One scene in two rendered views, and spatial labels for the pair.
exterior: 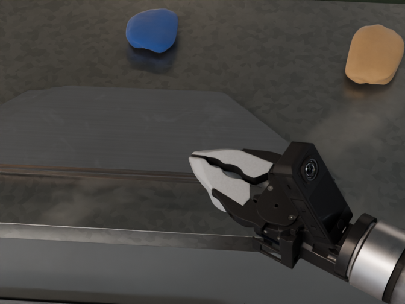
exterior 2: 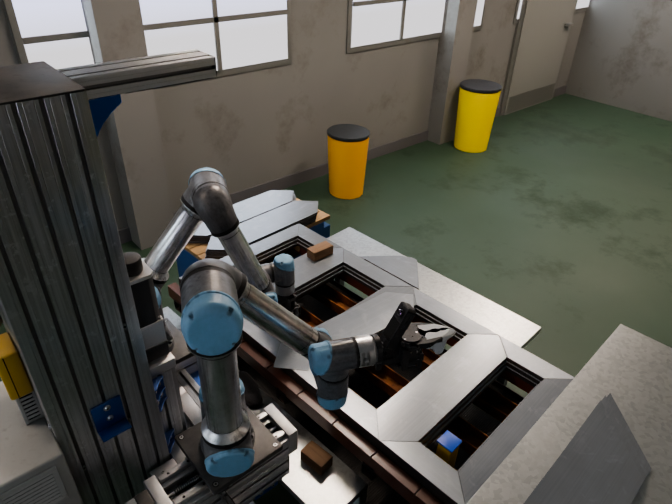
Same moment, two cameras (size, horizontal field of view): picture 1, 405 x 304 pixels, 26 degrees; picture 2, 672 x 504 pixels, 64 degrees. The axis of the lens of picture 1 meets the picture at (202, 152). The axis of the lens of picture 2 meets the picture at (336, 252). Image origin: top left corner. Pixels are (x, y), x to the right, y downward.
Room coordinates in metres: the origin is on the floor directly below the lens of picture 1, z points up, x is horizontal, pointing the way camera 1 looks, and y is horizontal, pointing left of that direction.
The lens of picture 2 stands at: (1.06, -0.95, 2.33)
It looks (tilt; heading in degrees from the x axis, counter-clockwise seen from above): 33 degrees down; 130
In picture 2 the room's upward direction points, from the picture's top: 2 degrees clockwise
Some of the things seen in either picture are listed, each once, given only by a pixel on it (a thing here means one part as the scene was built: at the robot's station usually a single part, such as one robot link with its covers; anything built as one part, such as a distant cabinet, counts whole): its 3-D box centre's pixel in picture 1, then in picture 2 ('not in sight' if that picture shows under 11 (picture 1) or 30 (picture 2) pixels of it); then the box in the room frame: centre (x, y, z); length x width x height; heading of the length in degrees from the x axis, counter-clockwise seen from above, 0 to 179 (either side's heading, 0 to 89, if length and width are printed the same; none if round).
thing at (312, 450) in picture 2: not in sight; (316, 457); (0.28, -0.09, 0.71); 0.10 x 0.06 x 0.05; 0
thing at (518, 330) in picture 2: not in sight; (417, 283); (-0.02, 0.98, 0.74); 1.20 x 0.26 x 0.03; 176
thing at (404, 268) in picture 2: not in sight; (395, 265); (-0.17, 0.99, 0.77); 0.45 x 0.20 x 0.04; 176
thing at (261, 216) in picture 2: not in sight; (254, 221); (-0.96, 0.73, 0.82); 0.80 x 0.40 x 0.06; 86
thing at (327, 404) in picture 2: not in sight; (331, 380); (0.46, -0.24, 1.34); 0.11 x 0.08 x 0.11; 146
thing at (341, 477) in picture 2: not in sight; (230, 395); (-0.19, -0.09, 0.67); 1.30 x 0.20 x 0.03; 176
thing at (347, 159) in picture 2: not in sight; (347, 162); (-1.86, 2.63, 0.30); 0.40 x 0.38 x 0.61; 172
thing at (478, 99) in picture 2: not in sight; (475, 116); (-1.57, 4.52, 0.36); 0.45 x 0.45 x 0.71
